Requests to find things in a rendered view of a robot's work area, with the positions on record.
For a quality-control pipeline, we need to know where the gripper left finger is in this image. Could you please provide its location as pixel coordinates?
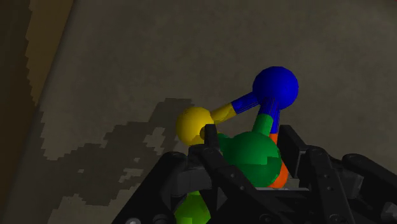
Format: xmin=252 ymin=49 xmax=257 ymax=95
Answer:
xmin=112 ymin=123 xmax=274 ymax=224

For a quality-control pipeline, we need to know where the multicolour ball and stick model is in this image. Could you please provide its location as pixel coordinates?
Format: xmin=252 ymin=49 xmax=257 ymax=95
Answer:
xmin=173 ymin=66 xmax=300 ymax=224

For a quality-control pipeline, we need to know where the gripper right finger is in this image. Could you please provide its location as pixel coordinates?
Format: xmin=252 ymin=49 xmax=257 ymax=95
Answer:
xmin=276 ymin=124 xmax=397 ymax=224

